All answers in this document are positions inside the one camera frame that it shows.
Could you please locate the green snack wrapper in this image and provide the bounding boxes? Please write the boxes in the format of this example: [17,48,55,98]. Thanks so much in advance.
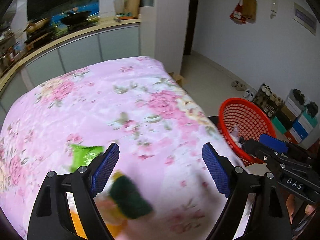
[70,144,104,172]

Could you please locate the green yellow scrub sponge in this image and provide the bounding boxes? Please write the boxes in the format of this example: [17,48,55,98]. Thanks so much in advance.
[108,171,153,219]

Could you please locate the right human hand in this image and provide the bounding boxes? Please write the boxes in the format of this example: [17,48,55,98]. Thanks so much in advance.
[286,194,318,224]

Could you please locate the stacked coloured boxes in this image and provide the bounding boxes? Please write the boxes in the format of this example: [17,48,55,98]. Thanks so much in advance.
[271,88,319,145]

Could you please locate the red plastic mesh basket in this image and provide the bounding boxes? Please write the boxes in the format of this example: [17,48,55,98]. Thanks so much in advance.
[217,98,277,166]

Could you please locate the black shoe rack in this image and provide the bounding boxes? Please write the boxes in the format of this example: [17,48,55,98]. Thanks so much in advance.
[252,83,284,120]

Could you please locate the white sneakers pair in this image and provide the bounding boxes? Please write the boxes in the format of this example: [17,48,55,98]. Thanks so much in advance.
[243,89,255,102]

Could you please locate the beige slippers pair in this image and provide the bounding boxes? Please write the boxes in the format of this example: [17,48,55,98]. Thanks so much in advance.
[231,80,247,91]

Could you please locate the pink floral quilt cover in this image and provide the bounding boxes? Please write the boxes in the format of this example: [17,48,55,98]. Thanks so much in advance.
[1,57,240,239]

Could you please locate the cardboard box on floor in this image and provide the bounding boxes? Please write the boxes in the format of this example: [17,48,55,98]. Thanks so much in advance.
[169,72,185,87]

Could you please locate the red hanging decoration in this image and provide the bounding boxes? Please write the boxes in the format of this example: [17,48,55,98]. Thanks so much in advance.
[229,0,246,24]

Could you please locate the golden pan on stove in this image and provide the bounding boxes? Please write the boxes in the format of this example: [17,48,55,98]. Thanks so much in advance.
[24,17,51,34]

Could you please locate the black wok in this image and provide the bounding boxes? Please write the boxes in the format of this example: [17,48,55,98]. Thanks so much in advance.
[60,11,91,25]

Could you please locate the white plastic jug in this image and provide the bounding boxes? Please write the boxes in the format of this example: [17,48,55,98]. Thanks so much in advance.
[113,0,124,15]

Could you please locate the wall electrical panel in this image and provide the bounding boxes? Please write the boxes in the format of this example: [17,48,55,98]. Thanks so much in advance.
[293,3,317,35]

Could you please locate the white wall intercom phone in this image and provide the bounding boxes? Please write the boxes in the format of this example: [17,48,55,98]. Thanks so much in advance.
[270,0,278,19]

